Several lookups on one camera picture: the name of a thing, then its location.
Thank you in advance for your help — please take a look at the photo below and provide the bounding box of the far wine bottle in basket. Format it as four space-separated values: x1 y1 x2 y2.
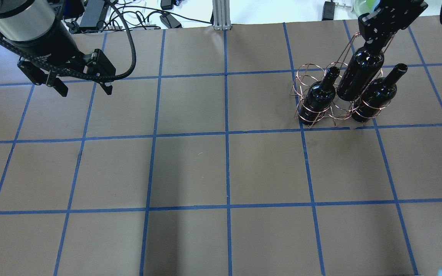
298 66 340 126

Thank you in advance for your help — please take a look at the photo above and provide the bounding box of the left gripper braided cable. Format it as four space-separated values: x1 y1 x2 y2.
0 0 136 82

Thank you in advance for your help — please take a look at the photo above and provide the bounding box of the near wine bottle in basket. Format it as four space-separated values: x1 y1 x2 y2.
351 63 407 123

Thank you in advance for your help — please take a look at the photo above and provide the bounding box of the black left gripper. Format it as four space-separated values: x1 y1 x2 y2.
5 19 116 97

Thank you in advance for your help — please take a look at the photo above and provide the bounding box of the copper wire wine basket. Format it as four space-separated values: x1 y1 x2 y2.
291 32 395 128

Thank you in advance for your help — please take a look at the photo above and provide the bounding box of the wine bottle in basket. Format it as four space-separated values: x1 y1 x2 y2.
298 66 340 126
351 63 407 123

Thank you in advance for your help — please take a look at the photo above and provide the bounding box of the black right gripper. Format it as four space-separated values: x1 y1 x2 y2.
358 0 428 43

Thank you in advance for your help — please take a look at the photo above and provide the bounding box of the black power adapter brick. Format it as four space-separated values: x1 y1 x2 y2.
79 0 109 33

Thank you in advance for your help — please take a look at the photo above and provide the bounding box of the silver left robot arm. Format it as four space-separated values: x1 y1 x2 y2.
0 0 116 76

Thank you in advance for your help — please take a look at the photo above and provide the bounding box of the aluminium frame post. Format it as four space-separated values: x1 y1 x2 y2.
212 0 232 30

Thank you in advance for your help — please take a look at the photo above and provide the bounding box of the dark glass wine bottle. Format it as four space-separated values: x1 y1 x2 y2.
336 43 384 102

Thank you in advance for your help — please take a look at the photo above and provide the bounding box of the small black power adapter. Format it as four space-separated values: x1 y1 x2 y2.
159 13 182 29

